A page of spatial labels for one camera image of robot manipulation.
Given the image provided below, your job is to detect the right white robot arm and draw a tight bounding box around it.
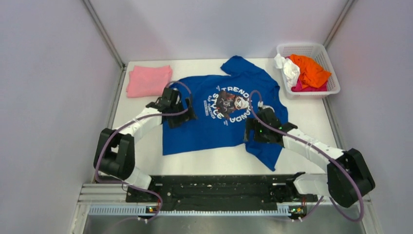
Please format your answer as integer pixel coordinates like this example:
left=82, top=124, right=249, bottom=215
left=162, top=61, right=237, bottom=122
left=244, top=108, right=375, bottom=208

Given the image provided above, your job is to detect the blue printed t-shirt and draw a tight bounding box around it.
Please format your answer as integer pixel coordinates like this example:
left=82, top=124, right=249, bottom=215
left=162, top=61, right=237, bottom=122
left=162, top=56, right=288, bottom=156

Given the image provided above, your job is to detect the white plastic laundry basket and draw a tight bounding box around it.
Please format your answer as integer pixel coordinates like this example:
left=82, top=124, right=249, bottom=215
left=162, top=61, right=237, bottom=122
left=274, top=42, right=341, bottom=99

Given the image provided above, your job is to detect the orange t-shirt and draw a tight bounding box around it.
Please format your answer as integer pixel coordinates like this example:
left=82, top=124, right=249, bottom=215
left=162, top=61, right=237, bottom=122
left=289, top=54, right=332, bottom=88

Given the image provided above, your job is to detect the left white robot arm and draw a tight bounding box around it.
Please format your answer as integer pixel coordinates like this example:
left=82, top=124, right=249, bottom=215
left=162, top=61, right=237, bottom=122
left=94, top=87, right=197, bottom=202

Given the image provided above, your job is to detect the white t-shirt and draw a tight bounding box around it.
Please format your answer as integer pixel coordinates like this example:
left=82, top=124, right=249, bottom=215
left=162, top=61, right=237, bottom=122
left=274, top=53, right=300, bottom=88

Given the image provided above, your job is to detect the left corner metal post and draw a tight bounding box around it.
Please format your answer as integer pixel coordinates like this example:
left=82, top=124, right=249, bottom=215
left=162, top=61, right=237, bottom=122
left=80, top=0, right=125, bottom=69

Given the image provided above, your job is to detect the folded pink t-shirt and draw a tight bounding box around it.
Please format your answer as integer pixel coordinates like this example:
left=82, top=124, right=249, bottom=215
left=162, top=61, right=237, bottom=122
left=126, top=65, right=172, bottom=98

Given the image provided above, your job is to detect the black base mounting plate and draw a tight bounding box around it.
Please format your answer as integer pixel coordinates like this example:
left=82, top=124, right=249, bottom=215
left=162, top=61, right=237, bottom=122
left=126, top=175, right=318, bottom=212

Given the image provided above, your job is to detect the grey slotted cable duct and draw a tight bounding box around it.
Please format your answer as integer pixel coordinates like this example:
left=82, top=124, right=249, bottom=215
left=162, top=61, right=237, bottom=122
left=88, top=205, right=292, bottom=217

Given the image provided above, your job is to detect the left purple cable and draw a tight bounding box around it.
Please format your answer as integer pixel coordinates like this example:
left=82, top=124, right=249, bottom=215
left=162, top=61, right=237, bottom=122
left=94, top=80, right=193, bottom=223

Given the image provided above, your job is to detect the purple cable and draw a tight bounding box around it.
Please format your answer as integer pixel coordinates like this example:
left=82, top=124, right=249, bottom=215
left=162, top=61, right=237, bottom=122
left=248, top=90, right=365, bottom=223
left=94, top=80, right=193, bottom=223

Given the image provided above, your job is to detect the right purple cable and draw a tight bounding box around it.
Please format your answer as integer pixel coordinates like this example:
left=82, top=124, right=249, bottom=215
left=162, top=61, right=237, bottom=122
left=248, top=90, right=365, bottom=223

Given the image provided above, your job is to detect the corner metal post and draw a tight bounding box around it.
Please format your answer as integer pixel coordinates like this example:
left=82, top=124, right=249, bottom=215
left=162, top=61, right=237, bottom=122
left=80, top=0, right=125, bottom=69
left=323, top=0, right=357, bottom=49

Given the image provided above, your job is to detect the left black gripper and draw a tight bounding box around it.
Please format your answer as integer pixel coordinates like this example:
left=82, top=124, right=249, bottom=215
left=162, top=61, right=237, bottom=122
left=167, top=97, right=197, bottom=128

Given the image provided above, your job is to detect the aluminium rail frame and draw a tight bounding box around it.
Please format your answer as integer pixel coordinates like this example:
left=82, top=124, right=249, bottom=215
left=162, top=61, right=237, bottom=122
left=77, top=182, right=372, bottom=206

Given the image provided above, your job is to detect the right corner metal post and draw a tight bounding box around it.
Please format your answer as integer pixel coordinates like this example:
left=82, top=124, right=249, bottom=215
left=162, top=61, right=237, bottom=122
left=323, top=0, right=357, bottom=49

